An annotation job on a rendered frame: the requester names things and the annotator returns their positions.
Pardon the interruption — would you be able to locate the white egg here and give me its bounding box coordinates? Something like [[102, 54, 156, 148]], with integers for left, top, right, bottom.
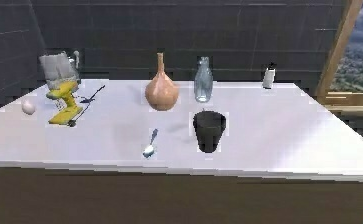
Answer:
[[21, 99, 37, 116]]

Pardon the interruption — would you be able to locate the pink round long-necked vase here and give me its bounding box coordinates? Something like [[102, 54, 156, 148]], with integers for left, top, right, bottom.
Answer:
[[144, 52, 180, 112]]

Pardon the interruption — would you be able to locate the yellow blender with clear jug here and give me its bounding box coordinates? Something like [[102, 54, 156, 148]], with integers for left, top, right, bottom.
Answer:
[[38, 50, 84, 126]]

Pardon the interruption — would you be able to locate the black cup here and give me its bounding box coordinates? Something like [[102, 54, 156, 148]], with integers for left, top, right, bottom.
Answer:
[[192, 110, 227, 154]]

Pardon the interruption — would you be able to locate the white bottle with black cap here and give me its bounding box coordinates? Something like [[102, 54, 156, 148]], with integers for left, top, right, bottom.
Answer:
[[262, 62, 277, 90]]

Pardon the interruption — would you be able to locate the white-topped brown counter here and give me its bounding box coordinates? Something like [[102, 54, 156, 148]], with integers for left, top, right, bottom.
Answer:
[[0, 78, 363, 224]]

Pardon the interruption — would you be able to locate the black blender wire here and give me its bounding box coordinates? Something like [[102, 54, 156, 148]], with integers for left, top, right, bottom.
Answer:
[[67, 84, 107, 128]]

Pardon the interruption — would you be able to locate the silver spoon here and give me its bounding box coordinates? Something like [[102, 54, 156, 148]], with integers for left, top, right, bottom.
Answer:
[[142, 128, 160, 159]]

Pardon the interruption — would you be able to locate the clear glass bottle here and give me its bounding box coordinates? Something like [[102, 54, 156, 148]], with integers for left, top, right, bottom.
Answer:
[[193, 56, 214, 103]]

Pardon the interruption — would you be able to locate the wooden-framed window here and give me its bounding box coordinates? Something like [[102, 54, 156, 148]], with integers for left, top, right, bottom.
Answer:
[[314, 0, 363, 116]]

